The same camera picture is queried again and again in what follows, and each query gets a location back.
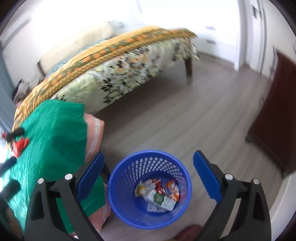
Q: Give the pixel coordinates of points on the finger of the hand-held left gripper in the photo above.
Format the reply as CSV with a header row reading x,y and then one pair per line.
x,y
8,164
11,188

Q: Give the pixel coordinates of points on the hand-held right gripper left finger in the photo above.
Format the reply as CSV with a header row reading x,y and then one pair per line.
x,y
91,176

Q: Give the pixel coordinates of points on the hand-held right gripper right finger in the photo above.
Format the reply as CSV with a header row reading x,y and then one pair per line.
x,y
205,176

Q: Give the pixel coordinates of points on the orange and white wrapper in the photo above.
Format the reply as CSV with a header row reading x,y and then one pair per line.
x,y
173,192

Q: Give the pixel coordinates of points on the blue plastic wastebasket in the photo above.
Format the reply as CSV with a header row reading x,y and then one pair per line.
x,y
124,208

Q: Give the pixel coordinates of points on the yellow and white snack wrapper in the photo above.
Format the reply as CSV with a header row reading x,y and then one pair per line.
x,y
140,190

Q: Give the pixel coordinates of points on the white milk carton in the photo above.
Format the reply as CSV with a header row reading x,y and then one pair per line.
x,y
159,199

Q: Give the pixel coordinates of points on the red and white foil wrapper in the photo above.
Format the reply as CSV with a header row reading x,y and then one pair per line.
x,y
22,143

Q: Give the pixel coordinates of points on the pink striped cloth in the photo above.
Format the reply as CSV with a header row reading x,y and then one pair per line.
x,y
94,134

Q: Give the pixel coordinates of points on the green patterned tablecloth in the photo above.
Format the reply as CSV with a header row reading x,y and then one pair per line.
x,y
50,139

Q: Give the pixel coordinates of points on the dark red slipper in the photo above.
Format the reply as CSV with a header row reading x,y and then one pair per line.
x,y
187,233

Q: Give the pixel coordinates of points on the pile of clothes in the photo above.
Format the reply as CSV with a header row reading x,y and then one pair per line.
x,y
20,89

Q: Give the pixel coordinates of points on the grey-blue curtain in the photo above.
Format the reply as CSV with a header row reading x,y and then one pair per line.
x,y
4,81

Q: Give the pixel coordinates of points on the dark brown wooden cabinet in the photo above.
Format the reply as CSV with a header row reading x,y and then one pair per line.
x,y
277,104

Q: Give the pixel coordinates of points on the pale floral bed sheet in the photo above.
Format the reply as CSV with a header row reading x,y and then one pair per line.
x,y
129,69

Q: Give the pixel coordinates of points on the bed with yellow floral quilt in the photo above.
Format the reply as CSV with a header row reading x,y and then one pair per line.
x,y
97,55

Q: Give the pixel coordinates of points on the cream padded headboard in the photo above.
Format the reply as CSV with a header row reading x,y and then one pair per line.
x,y
76,41

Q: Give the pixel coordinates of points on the white wardrobe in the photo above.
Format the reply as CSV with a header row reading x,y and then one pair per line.
x,y
222,34

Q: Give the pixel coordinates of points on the white door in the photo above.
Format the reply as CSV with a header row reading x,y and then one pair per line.
x,y
256,34

